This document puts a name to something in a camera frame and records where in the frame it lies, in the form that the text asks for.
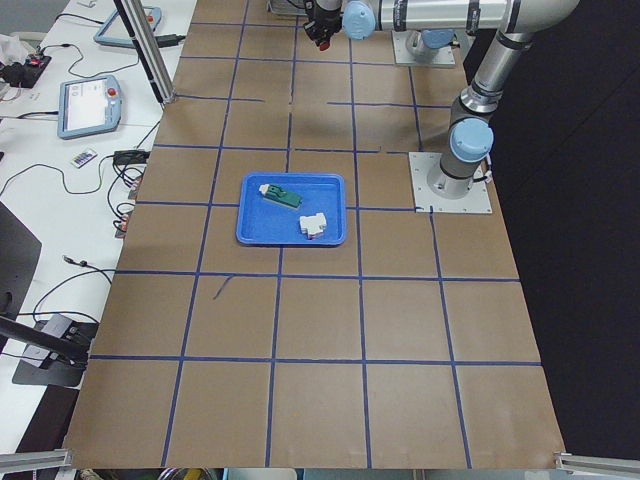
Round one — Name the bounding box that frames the aluminium frame post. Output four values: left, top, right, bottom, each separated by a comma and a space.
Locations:
114, 0, 175, 105

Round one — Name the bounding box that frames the black power adapter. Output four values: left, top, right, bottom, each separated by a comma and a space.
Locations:
113, 149, 150, 166

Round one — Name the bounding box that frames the small remote control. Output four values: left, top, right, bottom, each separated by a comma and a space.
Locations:
71, 148, 98, 169

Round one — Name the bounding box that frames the black monitor stand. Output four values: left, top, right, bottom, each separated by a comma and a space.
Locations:
1, 206, 98, 387

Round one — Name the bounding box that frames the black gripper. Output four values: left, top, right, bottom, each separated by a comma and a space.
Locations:
303, 0, 342, 40

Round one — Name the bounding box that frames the blue plastic tray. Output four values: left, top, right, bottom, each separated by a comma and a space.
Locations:
236, 172, 347, 246

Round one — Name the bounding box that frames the teach pendant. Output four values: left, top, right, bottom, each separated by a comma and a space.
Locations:
57, 75, 122, 140
93, 6, 163, 49

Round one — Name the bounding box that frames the green connector block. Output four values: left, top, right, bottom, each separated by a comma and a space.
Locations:
258, 184, 303, 209

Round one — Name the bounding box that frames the near teach pendant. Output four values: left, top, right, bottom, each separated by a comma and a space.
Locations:
57, 75, 122, 140

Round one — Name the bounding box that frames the white grey terminal block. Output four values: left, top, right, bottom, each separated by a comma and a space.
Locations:
299, 212, 327, 240

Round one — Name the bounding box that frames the far teach pendant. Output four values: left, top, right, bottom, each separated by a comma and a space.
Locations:
93, 6, 163, 49

